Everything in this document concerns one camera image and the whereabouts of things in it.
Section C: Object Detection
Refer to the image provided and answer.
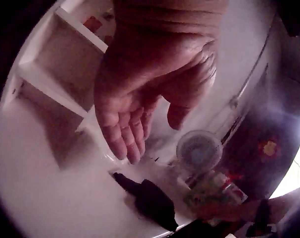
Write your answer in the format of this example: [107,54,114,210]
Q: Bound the person's right hand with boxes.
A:
[197,200,255,226]

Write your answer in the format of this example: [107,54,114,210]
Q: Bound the person's left hand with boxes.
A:
[94,0,228,164]

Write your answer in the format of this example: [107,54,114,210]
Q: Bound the person's left fingers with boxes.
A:
[99,106,154,164]

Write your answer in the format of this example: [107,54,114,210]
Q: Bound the person's left thumb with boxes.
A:
[166,99,193,131]

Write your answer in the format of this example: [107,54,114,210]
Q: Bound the small white desk fan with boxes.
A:
[176,130,224,179]

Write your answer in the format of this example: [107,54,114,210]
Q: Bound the black cloth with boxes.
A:
[112,172,179,231]

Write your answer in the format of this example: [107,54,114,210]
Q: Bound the dark cloth with flower print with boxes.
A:
[221,107,300,200]

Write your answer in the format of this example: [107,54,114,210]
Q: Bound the white shelf unit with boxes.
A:
[0,5,109,170]

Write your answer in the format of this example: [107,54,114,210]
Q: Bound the black wrist band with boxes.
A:
[248,198,274,236]

